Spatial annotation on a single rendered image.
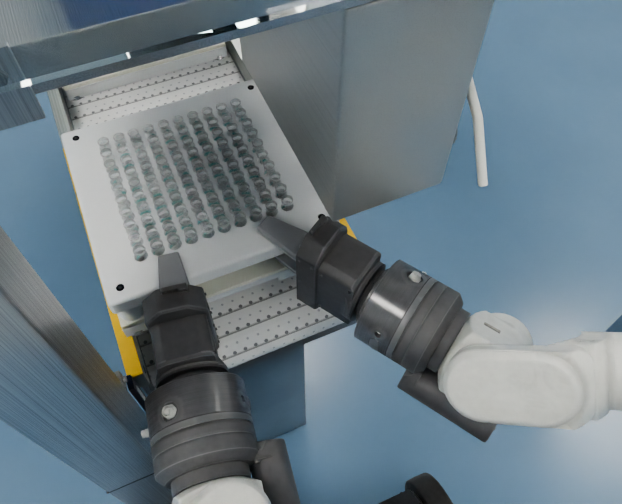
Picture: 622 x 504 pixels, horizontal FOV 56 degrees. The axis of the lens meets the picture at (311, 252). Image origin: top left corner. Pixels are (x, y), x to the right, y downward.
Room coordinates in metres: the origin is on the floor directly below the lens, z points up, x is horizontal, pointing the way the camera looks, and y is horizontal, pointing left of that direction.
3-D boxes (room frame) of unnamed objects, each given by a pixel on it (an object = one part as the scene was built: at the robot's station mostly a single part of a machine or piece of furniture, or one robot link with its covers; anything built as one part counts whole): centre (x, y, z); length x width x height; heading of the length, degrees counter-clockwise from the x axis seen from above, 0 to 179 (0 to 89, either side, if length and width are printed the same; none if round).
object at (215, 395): (0.20, 0.11, 0.93); 0.12 x 0.10 x 0.13; 16
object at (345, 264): (0.29, -0.05, 0.93); 0.12 x 0.10 x 0.13; 56
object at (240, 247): (0.42, 0.13, 0.93); 0.25 x 0.24 x 0.02; 113
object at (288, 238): (0.33, 0.02, 0.95); 0.06 x 0.03 x 0.02; 56
